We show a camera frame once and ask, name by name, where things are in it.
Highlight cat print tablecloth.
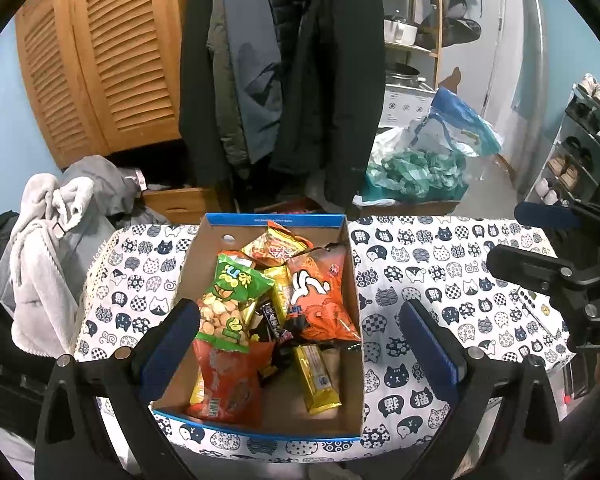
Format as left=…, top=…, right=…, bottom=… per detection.
left=74, top=215, right=576, bottom=461

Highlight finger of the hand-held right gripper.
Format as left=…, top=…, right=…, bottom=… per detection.
left=514, top=201, right=600, bottom=241
left=486, top=244, right=588, bottom=296

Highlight wooden louvred cabinet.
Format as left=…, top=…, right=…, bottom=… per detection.
left=14, top=0, right=201, bottom=171

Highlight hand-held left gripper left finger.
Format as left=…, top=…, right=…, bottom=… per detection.
left=35, top=298, right=201, bottom=480

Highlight cardboard box with blue rim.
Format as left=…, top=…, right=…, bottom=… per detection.
left=150, top=212, right=366, bottom=443

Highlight white pot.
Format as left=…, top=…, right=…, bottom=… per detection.
left=384, top=15, right=418, bottom=43

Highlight wooden drawer box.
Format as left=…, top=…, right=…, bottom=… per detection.
left=142, top=187, right=221, bottom=223

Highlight white bag with red print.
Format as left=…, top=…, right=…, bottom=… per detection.
left=555, top=355, right=588, bottom=411

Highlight white card with dots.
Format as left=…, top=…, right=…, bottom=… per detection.
left=512, top=287, right=551, bottom=333

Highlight shoe rack with shoes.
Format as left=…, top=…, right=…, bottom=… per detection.
left=532, top=74, right=600, bottom=206

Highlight orange red snack packet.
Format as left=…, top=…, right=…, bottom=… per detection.
left=185, top=340, right=276, bottom=423

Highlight white patterned box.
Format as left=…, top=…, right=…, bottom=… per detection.
left=380, top=85, right=438, bottom=128

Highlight black coat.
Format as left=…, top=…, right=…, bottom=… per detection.
left=270, top=0, right=386, bottom=206

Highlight dark hanging bag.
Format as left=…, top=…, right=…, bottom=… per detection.
left=442, top=0, right=483, bottom=48

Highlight dark snack packet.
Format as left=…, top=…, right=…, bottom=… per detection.
left=252, top=300, right=301, bottom=346

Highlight large orange snack packet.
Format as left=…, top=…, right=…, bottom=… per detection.
left=282, top=245, right=362, bottom=346

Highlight grey garment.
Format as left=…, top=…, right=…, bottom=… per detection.
left=60, top=156, right=171, bottom=226

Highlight wooden shelf unit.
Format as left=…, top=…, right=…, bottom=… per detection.
left=375, top=0, right=443, bottom=58

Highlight dark green coat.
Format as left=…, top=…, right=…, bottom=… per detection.
left=179, top=0, right=231, bottom=186

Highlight white fleece garment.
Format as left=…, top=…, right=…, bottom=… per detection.
left=0, top=174, right=96, bottom=356

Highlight white plastic bag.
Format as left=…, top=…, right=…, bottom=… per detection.
left=370, top=127, right=416, bottom=166

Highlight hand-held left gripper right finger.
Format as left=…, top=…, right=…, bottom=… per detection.
left=399, top=299, right=563, bottom=480

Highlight orange snack packet silver back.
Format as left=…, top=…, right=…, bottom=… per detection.
left=240, top=220, right=315, bottom=267

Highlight long gold snack packet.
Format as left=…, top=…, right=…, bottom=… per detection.
left=294, top=344, right=342, bottom=415
left=264, top=265, right=293, bottom=331

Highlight blue plastic bag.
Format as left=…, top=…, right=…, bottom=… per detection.
left=412, top=87, right=501, bottom=158

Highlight green cracker snack packet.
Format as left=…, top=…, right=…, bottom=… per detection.
left=196, top=254, right=276, bottom=353

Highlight grey hooded jacket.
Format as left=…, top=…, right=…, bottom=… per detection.
left=207, top=0, right=283, bottom=166

